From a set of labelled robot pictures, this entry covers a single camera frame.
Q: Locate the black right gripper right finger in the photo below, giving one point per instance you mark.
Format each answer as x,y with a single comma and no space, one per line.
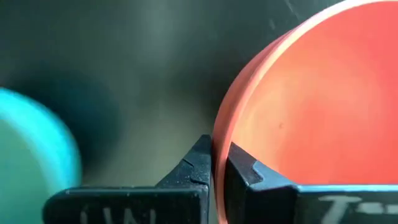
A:
264,202

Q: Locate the teal bowl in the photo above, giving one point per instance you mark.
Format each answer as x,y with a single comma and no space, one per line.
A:
25,155

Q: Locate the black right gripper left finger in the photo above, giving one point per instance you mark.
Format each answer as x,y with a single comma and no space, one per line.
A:
140,205

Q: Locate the red bowl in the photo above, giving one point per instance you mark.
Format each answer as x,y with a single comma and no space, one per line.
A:
311,93

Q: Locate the black table mat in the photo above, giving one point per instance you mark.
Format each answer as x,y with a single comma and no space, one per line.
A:
140,62

